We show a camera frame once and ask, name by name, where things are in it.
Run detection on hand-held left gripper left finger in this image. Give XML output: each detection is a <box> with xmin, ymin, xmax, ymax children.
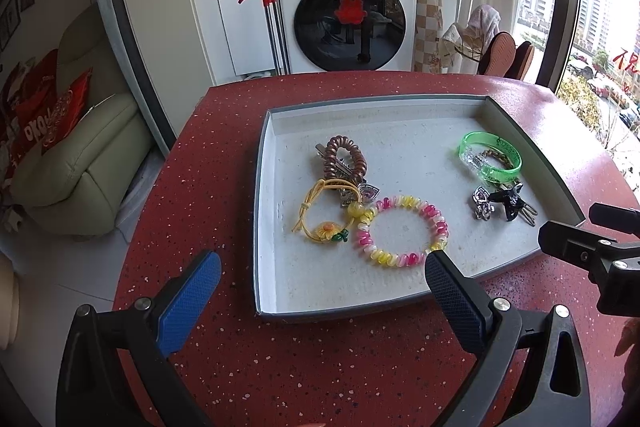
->
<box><xmin>55</xmin><ymin>249</ymin><xmax>223</xmax><ymax>427</ymax></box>

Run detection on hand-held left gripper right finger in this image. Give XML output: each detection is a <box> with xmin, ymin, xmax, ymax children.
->
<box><xmin>424</xmin><ymin>249</ymin><xmax>593</xmax><ymax>427</ymax></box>

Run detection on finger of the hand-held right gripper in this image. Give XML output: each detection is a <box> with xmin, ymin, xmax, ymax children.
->
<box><xmin>538</xmin><ymin>219</ymin><xmax>640</xmax><ymax>317</ymax></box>
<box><xmin>588</xmin><ymin>203</ymin><xmax>640</xmax><ymax>238</ymax></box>

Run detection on black bow hair clip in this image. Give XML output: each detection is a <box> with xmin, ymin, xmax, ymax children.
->
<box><xmin>487</xmin><ymin>182</ymin><xmax>538</xmax><ymax>227</ymax></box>

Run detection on silver charm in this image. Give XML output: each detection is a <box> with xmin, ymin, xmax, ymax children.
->
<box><xmin>470</xmin><ymin>186</ymin><xmax>497</xmax><ymax>222</ymax></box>

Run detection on pink yellow spiral hair tie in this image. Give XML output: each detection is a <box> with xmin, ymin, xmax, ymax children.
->
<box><xmin>356</xmin><ymin>194</ymin><xmax>450</xmax><ymax>269</ymax></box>

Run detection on green translucent bangle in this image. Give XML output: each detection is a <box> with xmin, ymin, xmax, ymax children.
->
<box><xmin>458</xmin><ymin>131</ymin><xmax>522</xmax><ymax>186</ymax></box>

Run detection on yellow flower hair tie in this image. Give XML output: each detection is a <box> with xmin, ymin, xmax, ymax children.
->
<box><xmin>291</xmin><ymin>177</ymin><xmax>381</xmax><ymax>244</ymax></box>

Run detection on grey shallow tray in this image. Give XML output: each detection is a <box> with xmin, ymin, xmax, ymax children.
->
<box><xmin>254</xmin><ymin>94</ymin><xmax>587</xmax><ymax>325</ymax></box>

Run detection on brown spiral hair tie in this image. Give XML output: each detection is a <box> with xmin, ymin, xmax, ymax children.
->
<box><xmin>322</xmin><ymin>135</ymin><xmax>365</xmax><ymax>185</ymax></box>

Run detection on cream leather sofa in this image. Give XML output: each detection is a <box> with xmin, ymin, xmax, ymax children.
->
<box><xmin>10</xmin><ymin>4</ymin><xmax>153</xmax><ymax>238</ymax></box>

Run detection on brown slipper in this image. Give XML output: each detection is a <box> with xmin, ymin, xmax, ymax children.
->
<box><xmin>505</xmin><ymin>41</ymin><xmax>535</xmax><ymax>80</ymax></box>
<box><xmin>477</xmin><ymin>32</ymin><xmax>517</xmax><ymax>78</ymax></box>

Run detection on silver metal hair clip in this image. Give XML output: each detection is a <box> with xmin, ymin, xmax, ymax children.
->
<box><xmin>314</xmin><ymin>144</ymin><xmax>381</xmax><ymax>208</ymax></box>

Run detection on beige patterned cloth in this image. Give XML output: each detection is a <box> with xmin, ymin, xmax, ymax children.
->
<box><xmin>440</xmin><ymin>23</ymin><xmax>483</xmax><ymax>72</ymax></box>

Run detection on white pink towel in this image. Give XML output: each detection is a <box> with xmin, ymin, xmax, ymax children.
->
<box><xmin>467</xmin><ymin>4</ymin><xmax>502</xmax><ymax>52</ymax></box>

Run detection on red cushion white letters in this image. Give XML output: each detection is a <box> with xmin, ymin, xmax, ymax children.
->
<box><xmin>7</xmin><ymin>51</ymin><xmax>66</xmax><ymax>168</ymax></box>

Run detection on red cushion round pattern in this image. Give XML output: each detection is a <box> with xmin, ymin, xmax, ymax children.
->
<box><xmin>47</xmin><ymin>67</ymin><xmax>96</xmax><ymax>142</ymax></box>

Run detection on checkered beige panel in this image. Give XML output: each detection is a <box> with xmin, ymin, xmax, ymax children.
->
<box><xmin>414</xmin><ymin>0</ymin><xmax>443</xmax><ymax>72</ymax></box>

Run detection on beige rope bracelet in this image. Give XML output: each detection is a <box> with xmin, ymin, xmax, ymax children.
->
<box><xmin>477</xmin><ymin>149</ymin><xmax>513</xmax><ymax>170</ymax></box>

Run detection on grey door frame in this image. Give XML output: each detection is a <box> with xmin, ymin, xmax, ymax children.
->
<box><xmin>89</xmin><ymin>0</ymin><xmax>178</xmax><ymax>158</ymax></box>

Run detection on red handled mop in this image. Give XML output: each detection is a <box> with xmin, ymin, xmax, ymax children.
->
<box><xmin>237</xmin><ymin>0</ymin><xmax>291</xmax><ymax>78</ymax></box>

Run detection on large dark picture frame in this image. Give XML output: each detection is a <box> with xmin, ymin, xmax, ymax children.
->
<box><xmin>0</xmin><ymin>0</ymin><xmax>21</xmax><ymax>40</ymax></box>

